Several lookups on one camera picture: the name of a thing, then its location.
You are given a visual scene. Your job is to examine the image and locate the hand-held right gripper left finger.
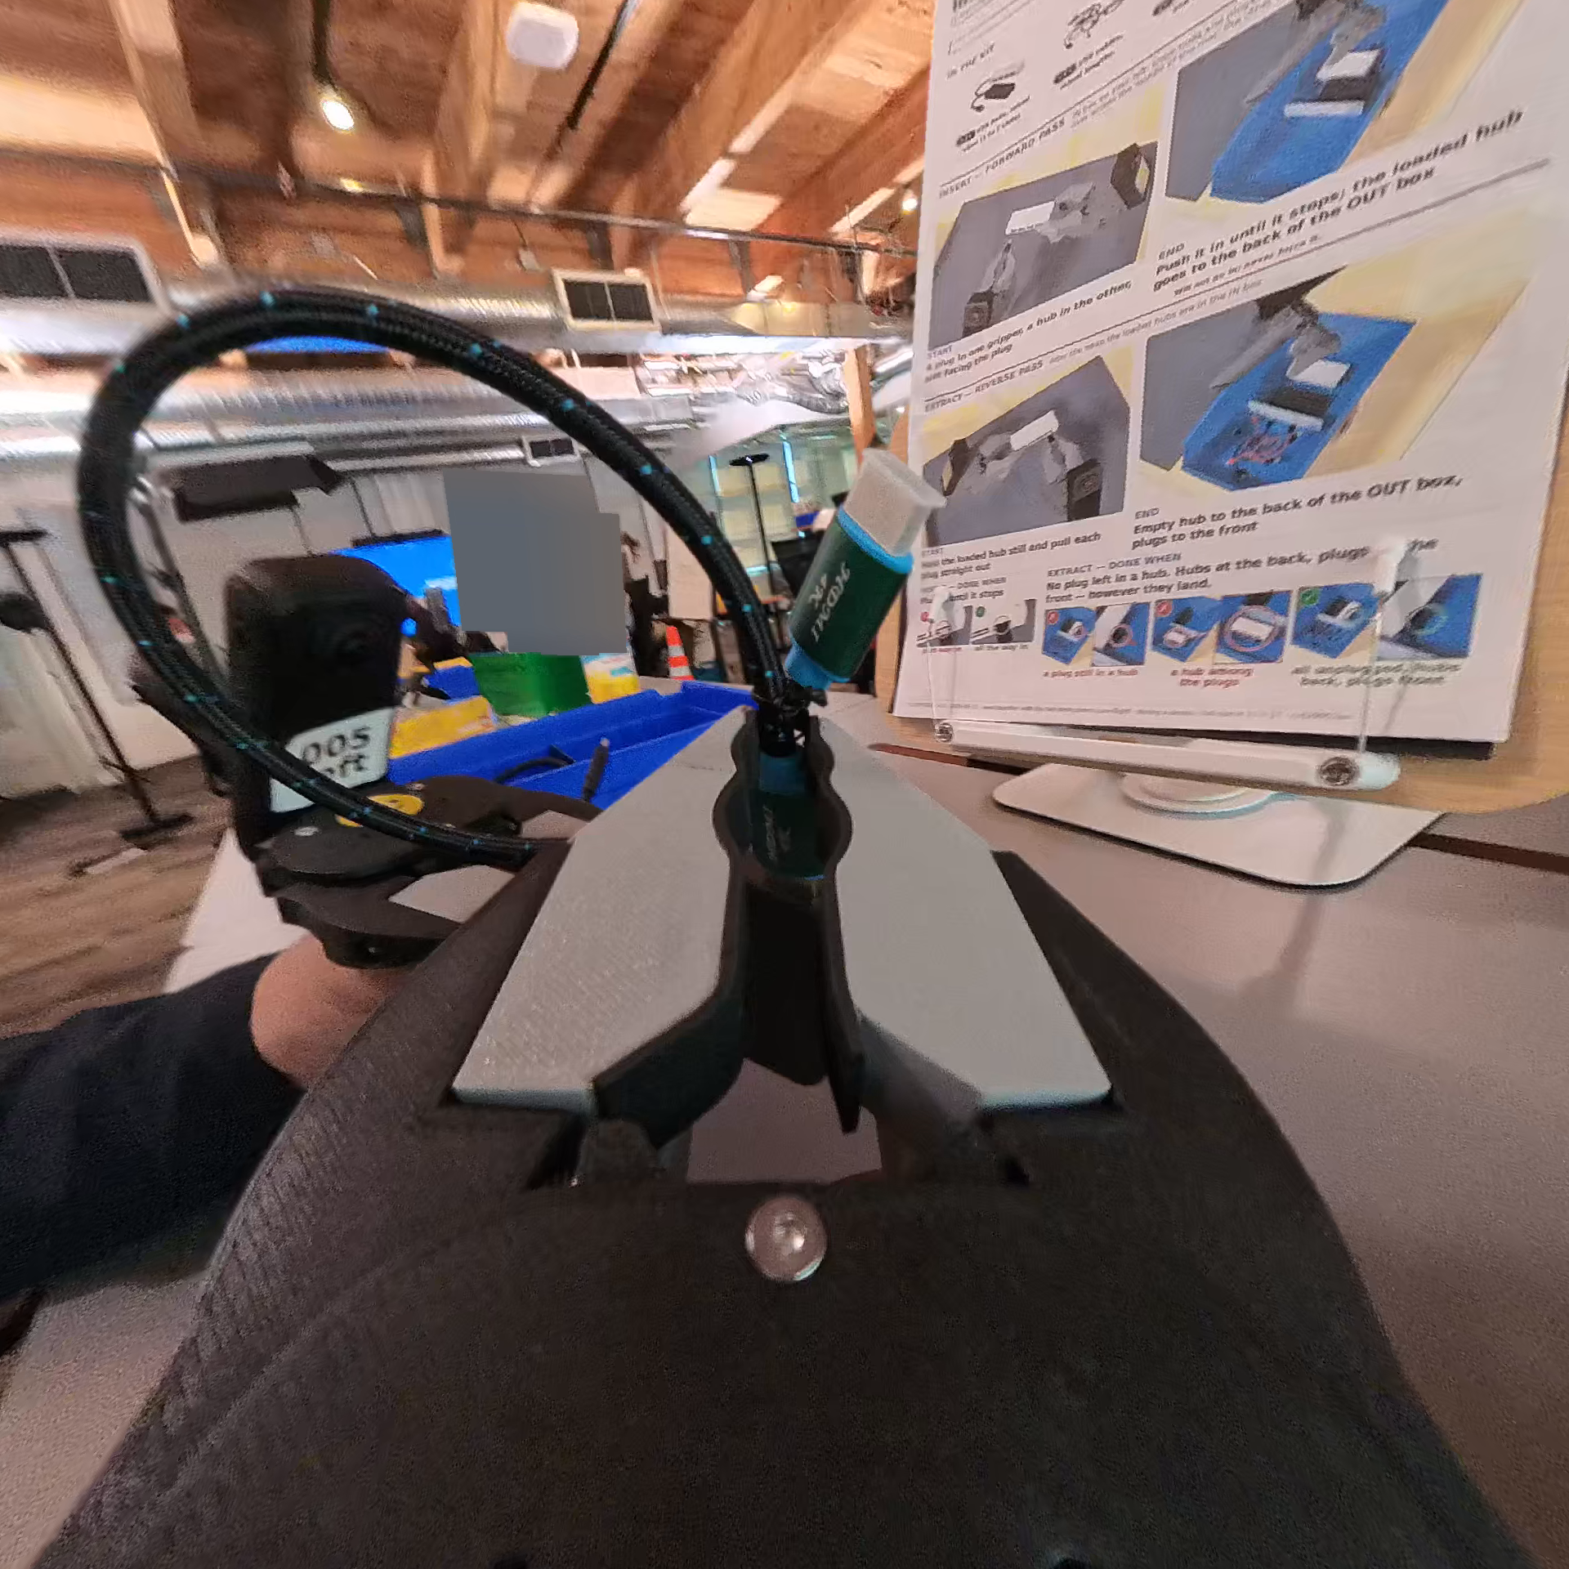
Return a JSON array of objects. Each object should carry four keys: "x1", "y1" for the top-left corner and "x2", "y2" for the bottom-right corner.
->
[{"x1": 451, "y1": 712, "x2": 753, "y2": 1123}]

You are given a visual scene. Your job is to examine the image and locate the black braided cable green plugs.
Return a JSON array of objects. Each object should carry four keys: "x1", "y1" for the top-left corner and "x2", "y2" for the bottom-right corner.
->
[
  {"x1": 77, "y1": 290, "x2": 949, "y2": 888},
  {"x1": 501, "y1": 737, "x2": 617, "y2": 802}
]

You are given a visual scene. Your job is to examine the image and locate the silver ventilation duct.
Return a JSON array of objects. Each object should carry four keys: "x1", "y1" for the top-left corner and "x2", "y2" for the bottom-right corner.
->
[{"x1": 0, "y1": 273, "x2": 864, "y2": 468}]

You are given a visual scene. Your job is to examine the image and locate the black studio light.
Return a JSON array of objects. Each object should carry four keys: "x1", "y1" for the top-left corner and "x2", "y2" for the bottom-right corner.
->
[{"x1": 163, "y1": 451, "x2": 348, "y2": 526}]

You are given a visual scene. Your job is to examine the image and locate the person's left hand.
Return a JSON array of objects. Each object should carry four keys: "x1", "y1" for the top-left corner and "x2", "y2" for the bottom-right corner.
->
[{"x1": 249, "y1": 935, "x2": 421, "y2": 1090}]

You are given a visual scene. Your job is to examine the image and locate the blue plastic bin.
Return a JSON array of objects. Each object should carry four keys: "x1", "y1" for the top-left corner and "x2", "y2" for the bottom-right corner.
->
[{"x1": 391, "y1": 679, "x2": 759, "y2": 826}]

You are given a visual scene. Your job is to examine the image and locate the green plastic bin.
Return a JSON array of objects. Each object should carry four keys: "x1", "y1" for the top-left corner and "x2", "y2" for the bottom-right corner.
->
[{"x1": 468, "y1": 651, "x2": 593, "y2": 722}]

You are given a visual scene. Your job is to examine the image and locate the television screen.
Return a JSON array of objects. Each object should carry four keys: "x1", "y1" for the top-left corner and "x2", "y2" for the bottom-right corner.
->
[{"x1": 329, "y1": 528, "x2": 464, "y2": 630}]

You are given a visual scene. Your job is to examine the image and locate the yellow toy box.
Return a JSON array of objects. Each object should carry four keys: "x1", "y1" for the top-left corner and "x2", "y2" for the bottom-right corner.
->
[{"x1": 391, "y1": 697, "x2": 496, "y2": 759}]

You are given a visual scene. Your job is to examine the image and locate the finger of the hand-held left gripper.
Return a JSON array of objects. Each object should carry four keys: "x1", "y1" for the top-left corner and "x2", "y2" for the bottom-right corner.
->
[{"x1": 391, "y1": 854, "x2": 542, "y2": 931}]

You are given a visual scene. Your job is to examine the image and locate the printed instruction sheet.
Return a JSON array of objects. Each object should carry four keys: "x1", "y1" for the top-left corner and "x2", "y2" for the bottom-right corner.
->
[{"x1": 890, "y1": 0, "x2": 1569, "y2": 746}]

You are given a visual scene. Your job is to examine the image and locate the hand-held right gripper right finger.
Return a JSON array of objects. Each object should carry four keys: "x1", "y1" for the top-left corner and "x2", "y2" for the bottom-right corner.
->
[{"x1": 815, "y1": 718, "x2": 1114, "y2": 1136}]

